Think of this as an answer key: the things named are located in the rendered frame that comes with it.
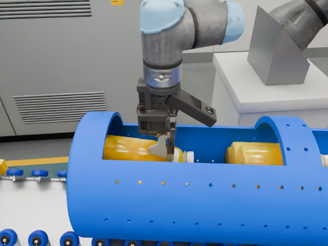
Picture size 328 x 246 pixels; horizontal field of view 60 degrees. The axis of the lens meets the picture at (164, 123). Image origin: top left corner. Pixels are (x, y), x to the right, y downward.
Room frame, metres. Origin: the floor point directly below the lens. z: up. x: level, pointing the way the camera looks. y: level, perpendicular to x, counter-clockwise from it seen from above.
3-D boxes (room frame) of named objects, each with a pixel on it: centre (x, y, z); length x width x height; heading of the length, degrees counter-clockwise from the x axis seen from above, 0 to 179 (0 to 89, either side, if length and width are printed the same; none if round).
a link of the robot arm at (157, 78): (0.49, 0.00, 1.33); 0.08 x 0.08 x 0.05
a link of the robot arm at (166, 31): (0.50, 0.00, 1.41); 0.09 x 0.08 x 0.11; 111
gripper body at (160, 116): (0.49, 0.01, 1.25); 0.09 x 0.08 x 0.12; 87
